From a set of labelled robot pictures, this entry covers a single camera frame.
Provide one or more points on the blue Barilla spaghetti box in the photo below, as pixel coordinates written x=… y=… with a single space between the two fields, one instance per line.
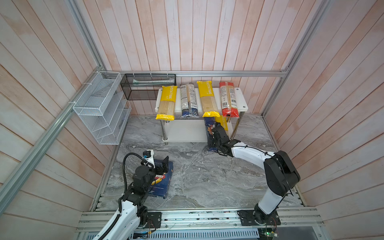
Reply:
x=209 y=125

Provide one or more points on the white wire mesh organizer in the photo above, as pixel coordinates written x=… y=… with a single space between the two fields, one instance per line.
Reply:
x=103 y=108

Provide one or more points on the red spaghetti bag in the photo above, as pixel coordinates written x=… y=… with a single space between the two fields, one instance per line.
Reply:
x=228 y=100

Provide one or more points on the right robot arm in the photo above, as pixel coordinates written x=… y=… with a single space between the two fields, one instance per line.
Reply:
x=281 y=174

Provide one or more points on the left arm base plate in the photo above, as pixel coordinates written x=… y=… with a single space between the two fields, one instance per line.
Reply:
x=151 y=220

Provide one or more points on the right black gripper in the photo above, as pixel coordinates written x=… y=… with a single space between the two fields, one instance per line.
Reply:
x=212 y=138

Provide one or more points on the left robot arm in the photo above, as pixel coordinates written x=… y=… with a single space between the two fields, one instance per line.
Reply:
x=132 y=213

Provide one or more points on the yellow Pastatime spaghetti bag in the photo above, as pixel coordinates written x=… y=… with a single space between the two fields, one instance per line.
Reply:
x=166 y=111
x=208 y=100
x=223 y=122

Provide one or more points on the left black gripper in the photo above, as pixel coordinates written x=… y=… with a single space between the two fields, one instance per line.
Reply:
x=165 y=167

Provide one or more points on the dark blue spaghetti bag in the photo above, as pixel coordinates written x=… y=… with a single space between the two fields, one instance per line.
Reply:
x=189 y=101

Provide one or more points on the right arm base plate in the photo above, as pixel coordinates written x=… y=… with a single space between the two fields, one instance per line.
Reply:
x=258 y=218

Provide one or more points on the blue Barilla rigatoni box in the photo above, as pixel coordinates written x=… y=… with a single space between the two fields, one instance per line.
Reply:
x=162 y=183

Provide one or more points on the aluminium mounting rail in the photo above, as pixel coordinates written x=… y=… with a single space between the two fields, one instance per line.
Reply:
x=194 y=219

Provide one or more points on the white two-tier shelf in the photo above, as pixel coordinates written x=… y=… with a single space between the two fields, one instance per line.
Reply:
x=193 y=130

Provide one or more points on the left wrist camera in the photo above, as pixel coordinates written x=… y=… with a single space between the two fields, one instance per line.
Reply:
x=148 y=159

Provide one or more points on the black mesh wall basket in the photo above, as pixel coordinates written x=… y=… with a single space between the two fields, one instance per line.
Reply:
x=145 y=87

